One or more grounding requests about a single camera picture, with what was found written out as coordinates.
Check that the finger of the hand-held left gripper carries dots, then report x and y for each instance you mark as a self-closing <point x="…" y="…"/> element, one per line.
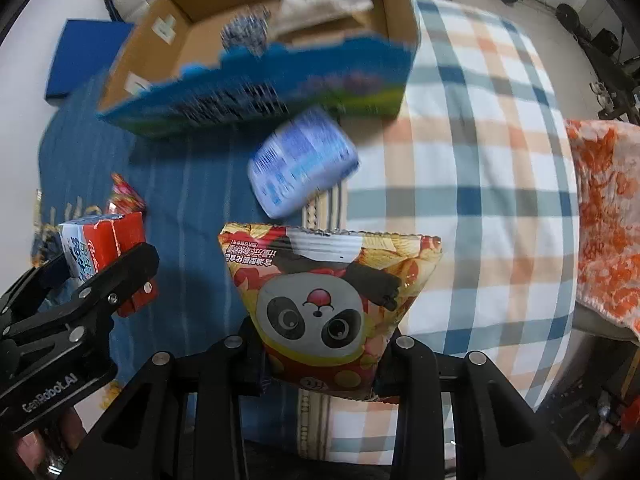
<point x="107" y="282"/>
<point x="42" y="275"/>

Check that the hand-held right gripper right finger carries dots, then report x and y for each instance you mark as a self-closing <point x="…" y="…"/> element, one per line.
<point x="406" y="365"/>

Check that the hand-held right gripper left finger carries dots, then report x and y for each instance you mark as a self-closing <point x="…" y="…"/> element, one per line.
<point x="234" y="360"/>

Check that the red and white box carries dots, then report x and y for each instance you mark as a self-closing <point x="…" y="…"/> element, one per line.
<point x="120" y="240"/>

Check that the panda print snack bag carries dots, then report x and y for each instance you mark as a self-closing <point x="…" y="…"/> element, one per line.
<point x="320" y="305"/>

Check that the blue printed cardboard box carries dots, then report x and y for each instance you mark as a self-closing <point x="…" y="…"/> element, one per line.
<point x="280" y="85"/>

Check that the person's left hand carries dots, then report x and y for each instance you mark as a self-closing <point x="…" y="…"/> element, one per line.
<point x="35" y="452"/>

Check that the yellow snack packet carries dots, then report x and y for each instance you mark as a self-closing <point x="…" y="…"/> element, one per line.
<point x="111" y="394"/>

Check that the small red snack packet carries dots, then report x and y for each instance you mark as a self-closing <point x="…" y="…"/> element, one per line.
<point x="125" y="195"/>

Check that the blue striped blanket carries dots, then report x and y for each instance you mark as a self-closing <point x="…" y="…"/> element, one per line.
<point x="190" y="195"/>

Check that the plaid bed sheet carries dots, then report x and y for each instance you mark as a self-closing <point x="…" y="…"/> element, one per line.
<point x="475" y="170"/>

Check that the blue white snack packet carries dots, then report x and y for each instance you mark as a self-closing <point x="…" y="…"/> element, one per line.
<point x="300" y="160"/>

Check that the blue foam mat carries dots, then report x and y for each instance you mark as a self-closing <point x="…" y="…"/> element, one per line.
<point x="82" y="60"/>

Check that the orange floral towel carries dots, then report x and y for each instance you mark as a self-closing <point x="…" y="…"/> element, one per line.
<point x="607" y="210"/>

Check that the blue patterned white pack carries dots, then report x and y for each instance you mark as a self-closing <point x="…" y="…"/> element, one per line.
<point x="245" y="30"/>

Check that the black weight plate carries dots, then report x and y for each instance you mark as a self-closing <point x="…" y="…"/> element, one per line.
<point x="568" y="16"/>

